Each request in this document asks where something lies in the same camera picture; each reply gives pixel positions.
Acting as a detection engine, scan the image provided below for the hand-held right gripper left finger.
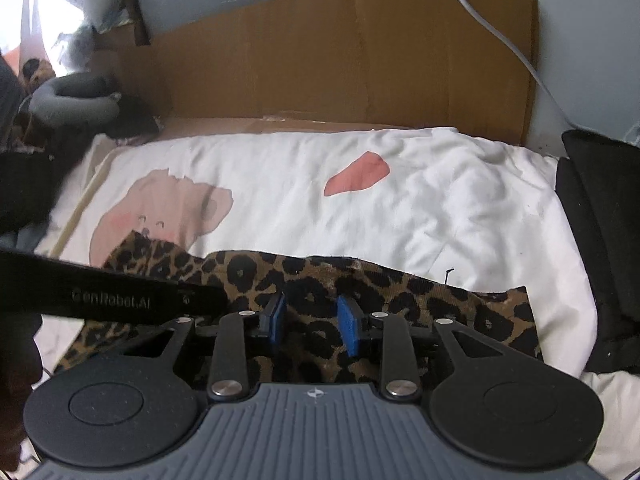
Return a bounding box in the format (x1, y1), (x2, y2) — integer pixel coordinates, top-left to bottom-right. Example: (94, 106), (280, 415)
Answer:
(120, 292), (287, 402)

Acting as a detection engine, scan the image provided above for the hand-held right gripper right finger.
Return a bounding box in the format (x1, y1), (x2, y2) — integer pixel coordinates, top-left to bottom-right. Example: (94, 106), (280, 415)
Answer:
(338, 296), (506, 402)

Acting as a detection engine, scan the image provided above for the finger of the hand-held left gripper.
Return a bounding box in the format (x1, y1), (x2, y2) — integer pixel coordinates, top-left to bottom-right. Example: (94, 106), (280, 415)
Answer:
(0, 249), (228, 322)

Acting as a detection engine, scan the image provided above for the leopard print garment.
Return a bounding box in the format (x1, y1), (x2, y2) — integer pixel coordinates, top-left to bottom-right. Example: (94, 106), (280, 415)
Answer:
(55, 230), (543, 391)

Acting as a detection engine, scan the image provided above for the person's left hand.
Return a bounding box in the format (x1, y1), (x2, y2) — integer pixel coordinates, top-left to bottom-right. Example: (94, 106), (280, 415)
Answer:
(0, 310), (45, 466)

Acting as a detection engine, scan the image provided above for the white printed blanket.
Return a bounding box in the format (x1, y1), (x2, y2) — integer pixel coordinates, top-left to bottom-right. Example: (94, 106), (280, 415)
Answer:
(30, 127), (640, 480)

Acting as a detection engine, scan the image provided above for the black garment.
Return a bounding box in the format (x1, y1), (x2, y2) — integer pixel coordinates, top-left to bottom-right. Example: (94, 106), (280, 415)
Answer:
(0, 147), (68, 236)

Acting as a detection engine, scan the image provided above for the small black cloth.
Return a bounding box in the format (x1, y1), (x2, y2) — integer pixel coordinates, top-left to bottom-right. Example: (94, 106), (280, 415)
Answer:
(102, 91), (162, 147)

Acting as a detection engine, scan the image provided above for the brown teddy bear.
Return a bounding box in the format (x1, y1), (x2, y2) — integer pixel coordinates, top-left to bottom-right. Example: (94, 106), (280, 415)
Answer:
(21, 57), (57, 95)

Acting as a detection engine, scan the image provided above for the dark grey pillow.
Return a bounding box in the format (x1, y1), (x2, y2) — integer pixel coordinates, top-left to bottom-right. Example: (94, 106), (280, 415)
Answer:
(0, 52), (26, 116)

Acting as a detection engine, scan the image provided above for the flattened cardboard box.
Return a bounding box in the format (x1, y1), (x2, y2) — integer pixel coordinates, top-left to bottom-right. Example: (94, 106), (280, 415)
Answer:
(92, 0), (541, 148)

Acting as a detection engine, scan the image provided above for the black folded cloth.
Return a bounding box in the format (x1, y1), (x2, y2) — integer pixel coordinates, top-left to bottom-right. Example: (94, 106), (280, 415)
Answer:
(555, 130), (640, 376)

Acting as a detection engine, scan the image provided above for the white cable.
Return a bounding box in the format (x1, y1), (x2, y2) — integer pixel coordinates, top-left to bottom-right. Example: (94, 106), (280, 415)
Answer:
(427, 0), (596, 133)

